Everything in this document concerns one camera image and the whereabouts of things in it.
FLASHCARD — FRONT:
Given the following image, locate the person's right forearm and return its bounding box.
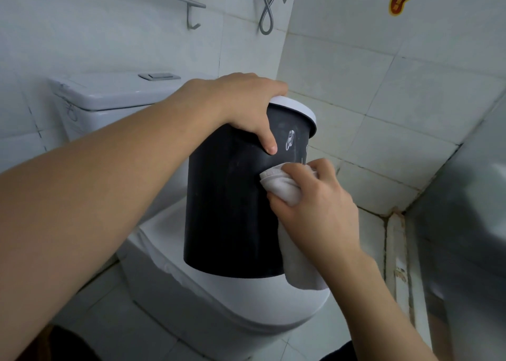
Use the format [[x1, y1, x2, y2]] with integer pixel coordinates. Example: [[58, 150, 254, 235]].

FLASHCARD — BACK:
[[316, 248, 437, 361]]

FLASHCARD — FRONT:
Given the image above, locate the silver shower hose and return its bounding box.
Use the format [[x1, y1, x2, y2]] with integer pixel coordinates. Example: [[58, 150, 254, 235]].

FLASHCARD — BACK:
[[259, 0, 282, 36]]

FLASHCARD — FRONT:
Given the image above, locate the white toilet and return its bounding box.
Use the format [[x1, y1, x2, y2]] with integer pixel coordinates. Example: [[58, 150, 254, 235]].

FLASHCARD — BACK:
[[47, 71, 332, 361]]

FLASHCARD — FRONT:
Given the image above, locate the person's left hand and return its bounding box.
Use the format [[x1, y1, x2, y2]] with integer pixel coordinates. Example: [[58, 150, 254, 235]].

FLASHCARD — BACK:
[[171, 72, 289, 155]]

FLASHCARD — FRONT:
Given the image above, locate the white cleaning cloth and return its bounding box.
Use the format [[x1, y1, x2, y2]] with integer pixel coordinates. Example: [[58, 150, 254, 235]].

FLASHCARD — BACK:
[[259, 163, 329, 291]]

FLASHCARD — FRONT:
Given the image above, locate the white vertical pipe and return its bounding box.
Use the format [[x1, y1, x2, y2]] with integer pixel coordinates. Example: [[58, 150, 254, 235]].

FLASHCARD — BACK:
[[384, 211, 432, 338]]

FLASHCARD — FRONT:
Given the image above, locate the black trash bin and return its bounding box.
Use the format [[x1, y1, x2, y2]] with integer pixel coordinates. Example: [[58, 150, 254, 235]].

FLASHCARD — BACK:
[[183, 95, 318, 279]]

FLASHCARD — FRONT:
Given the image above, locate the person's right hand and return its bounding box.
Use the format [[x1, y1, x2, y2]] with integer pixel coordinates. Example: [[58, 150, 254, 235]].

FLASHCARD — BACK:
[[267, 158, 362, 268]]

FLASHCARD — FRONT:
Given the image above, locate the person's left forearm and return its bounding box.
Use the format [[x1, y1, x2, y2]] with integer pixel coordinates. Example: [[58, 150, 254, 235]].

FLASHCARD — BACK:
[[0, 94, 227, 361]]

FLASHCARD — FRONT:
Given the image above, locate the silver flush button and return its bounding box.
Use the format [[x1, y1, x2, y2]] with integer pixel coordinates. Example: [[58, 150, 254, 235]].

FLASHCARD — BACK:
[[138, 72, 182, 82]]

